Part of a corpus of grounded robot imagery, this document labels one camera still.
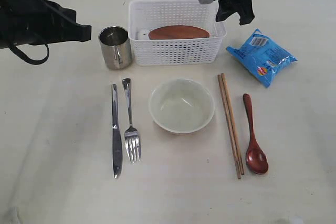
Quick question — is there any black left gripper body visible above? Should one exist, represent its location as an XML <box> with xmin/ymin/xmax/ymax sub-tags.
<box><xmin>1</xmin><ymin>0</ymin><xmax>76</xmax><ymax>49</ymax></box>

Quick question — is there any blue snack packet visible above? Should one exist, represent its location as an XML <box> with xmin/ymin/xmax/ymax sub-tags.
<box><xmin>226</xmin><ymin>29</ymin><xmax>297</xmax><ymax>88</ymax></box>

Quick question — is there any white perforated plastic basket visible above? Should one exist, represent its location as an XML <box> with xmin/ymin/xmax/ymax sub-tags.
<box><xmin>128</xmin><ymin>0</ymin><xmax>226</xmax><ymax>66</ymax></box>

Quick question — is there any shiny steel cup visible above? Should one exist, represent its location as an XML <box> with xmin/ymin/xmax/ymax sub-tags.
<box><xmin>98</xmin><ymin>26</ymin><xmax>133</xmax><ymax>70</ymax></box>

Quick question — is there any dark plate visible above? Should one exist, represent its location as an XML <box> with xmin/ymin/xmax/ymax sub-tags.
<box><xmin>149</xmin><ymin>25</ymin><xmax>209</xmax><ymax>40</ymax></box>

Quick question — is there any wooden chopstick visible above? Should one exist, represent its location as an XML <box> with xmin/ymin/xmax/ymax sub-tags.
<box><xmin>220</xmin><ymin>73</ymin><xmax>245</xmax><ymax>176</ymax></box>
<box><xmin>217</xmin><ymin>74</ymin><xmax>241</xmax><ymax>179</ymax></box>

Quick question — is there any floral ceramic bowl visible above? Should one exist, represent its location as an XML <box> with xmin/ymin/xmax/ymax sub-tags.
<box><xmin>149</xmin><ymin>78</ymin><xmax>215</xmax><ymax>134</ymax></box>

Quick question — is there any silver metal fork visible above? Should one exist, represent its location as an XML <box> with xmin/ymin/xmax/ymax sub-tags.
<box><xmin>122</xmin><ymin>78</ymin><xmax>141</xmax><ymax>163</ymax></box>

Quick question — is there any silver metal knife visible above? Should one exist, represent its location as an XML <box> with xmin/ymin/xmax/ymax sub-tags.
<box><xmin>111</xmin><ymin>83</ymin><xmax>123</xmax><ymax>178</ymax></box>

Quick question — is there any brown wooden spoon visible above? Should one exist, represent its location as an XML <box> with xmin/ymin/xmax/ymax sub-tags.
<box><xmin>243</xmin><ymin>93</ymin><xmax>269</xmax><ymax>174</ymax></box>

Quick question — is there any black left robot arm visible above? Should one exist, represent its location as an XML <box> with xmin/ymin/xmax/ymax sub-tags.
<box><xmin>1</xmin><ymin>0</ymin><xmax>91</xmax><ymax>49</ymax></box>

